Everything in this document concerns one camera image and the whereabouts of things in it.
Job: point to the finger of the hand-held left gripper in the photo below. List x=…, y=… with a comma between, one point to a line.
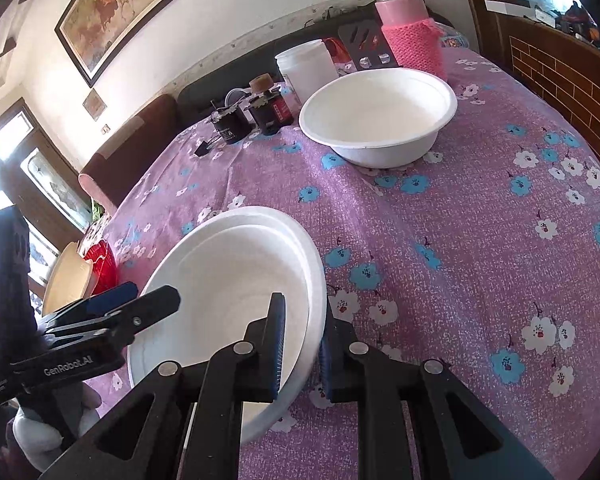
x=112, y=296
x=150, y=305

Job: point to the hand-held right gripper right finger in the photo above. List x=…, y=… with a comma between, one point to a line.
x=328, y=370

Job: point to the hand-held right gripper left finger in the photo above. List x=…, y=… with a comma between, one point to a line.
x=277, y=345

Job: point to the cream ribbed plastic bowl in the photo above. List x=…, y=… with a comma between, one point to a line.
x=67, y=280

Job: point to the person's left hand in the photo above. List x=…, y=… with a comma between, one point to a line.
x=35, y=435

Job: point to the red plastic bag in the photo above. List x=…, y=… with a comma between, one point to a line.
x=102, y=267

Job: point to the glass panel door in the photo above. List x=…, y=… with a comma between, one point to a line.
x=55, y=185

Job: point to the brown armchair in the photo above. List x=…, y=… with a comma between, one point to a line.
x=130, y=145

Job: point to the small framed picture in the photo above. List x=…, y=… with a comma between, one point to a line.
x=94, y=104

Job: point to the small black jar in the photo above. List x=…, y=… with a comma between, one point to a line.
x=232, y=127

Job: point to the dark sofa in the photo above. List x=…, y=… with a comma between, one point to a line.
x=205, y=95

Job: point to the black bottle with cork cap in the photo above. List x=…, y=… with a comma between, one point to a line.
x=272, y=110

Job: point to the white plastic jar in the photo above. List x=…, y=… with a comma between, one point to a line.
x=305, y=67

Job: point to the large framed painting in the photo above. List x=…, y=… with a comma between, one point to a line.
x=130, y=5

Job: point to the black slotted spatula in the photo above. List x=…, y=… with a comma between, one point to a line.
x=367, y=45

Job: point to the pink knitted sleeve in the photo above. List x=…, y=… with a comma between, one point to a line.
x=415, y=50

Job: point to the wooden brick-pattern cabinet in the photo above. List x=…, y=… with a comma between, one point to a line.
x=555, y=85

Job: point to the flat white box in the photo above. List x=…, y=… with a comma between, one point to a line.
x=507, y=8

